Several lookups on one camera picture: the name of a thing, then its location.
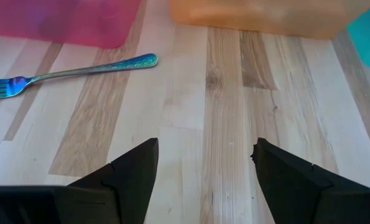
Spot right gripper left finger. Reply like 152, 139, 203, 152
0, 138, 159, 224

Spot orange plastic bin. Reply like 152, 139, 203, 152
169, 0, 370, 40

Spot iridescent blue fork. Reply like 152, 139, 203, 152
0, 53, 159, 100

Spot red plastic bin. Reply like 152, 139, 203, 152
0, 0, 142, 49

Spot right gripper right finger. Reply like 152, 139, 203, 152
251, 138, 370, 224

